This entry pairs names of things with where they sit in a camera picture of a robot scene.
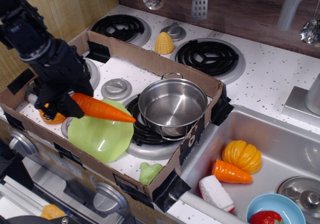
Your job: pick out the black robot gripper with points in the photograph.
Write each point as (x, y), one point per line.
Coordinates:
(61, 71)

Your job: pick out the silver oven knob right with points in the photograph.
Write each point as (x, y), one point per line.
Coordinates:
(108, 200)

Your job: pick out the orange toy carrot green top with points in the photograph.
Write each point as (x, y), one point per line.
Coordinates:
(98, 109)

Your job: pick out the white red toy cake slice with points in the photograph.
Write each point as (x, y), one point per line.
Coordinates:
(212, 191)

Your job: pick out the orange toy pumpkin in sink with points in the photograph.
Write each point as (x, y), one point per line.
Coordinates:
(243, 155)

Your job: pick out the orange toy under counter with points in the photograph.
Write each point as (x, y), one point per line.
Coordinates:
(51, 212)

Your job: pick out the silver oven knob left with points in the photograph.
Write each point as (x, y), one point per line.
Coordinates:
(22, 144)

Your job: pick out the silver stove knob under plate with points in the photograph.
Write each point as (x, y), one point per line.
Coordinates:
(65, 126)

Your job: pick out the black burner front right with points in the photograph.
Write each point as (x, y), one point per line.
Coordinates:
(146, 143)

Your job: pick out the silver oven knob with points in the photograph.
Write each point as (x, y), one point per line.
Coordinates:
(22, 144)
(108, 200)

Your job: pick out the light green plastic plate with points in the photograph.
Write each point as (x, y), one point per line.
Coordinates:
(103, 139)

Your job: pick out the silver pot lid in sink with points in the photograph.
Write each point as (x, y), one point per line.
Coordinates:
(305, 192)

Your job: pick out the brown cardboard fence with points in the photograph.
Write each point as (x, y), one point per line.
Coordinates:
(168, 179)

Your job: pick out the silver stove knob back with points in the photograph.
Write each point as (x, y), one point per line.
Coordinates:
(175, 31)

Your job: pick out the silver sink faucet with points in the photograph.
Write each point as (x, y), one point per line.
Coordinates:
(301, 104)

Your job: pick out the stainless steel pot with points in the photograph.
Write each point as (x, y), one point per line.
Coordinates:
(172, 105)

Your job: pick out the red toy strawberry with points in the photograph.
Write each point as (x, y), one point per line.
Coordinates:
(266, 217)

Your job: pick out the yellow toy corn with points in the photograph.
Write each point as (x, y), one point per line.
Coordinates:
(164, 44)

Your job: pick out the orange toy carrot in sink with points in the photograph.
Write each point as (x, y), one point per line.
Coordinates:
(229, 173)

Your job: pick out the black burner back right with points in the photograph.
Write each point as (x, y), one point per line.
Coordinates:
(214, 57)

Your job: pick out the hanging grey toy spatula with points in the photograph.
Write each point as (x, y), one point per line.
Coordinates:
(199, 10)

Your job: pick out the silver stove knob centre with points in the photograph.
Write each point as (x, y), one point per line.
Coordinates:
(116, 89)

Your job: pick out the light blue bowl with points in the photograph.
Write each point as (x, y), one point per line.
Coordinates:
(283, 206)

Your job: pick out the green toy broccoli piece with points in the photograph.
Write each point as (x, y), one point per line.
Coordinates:
(149, 172)

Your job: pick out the orange toy pumpkin on stove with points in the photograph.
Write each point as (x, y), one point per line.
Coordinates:
(59, 118)

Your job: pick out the black burner back left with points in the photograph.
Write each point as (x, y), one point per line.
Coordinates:
(127, 28)

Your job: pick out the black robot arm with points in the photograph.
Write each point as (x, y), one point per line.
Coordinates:
(23, 29)

